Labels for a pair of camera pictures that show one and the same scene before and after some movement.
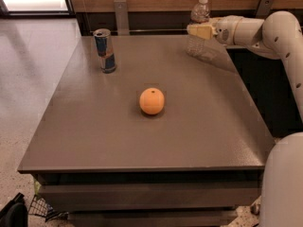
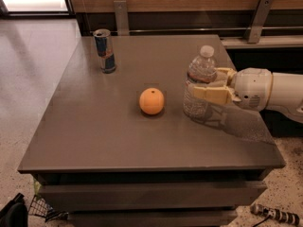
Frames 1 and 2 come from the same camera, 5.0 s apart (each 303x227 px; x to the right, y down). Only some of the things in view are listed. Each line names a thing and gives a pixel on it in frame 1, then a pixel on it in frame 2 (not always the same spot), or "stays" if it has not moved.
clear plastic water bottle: [195, 46] -> [202, 70]
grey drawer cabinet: [166, 140] stays
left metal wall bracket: [121, 18] stays
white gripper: [224, 29] -> [252, 87]
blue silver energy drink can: [104, 45] stays
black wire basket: [40, 207] stays
